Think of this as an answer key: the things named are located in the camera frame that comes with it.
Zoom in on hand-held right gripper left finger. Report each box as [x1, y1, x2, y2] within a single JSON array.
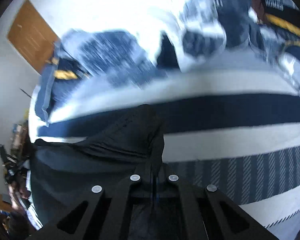
[[40, 174, 155, 240]]

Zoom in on person's left hand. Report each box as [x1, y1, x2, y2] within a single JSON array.
[[9, 179, 32, 207]]

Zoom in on white blue crumpled duvet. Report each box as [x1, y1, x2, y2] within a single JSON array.
[[61, 0, 254, 87]]

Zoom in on brown wooden door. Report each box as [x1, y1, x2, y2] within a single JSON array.
[[7, 0, 61, 76]]

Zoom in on black puffer jacket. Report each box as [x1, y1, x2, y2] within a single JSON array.
[[29, 103, 166, 232]]

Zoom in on blue white printed bed sheet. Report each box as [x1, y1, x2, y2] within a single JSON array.
[[27, 55, 300, 233]]

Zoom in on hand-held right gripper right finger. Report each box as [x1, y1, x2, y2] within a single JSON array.
[[156, 174, 279, 240]]

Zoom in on navy striped pillow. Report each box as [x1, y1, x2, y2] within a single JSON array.
[[34, 41, 92, 127]]

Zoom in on thin black stand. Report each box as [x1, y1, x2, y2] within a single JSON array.
[[18, 87, 33, 98]]

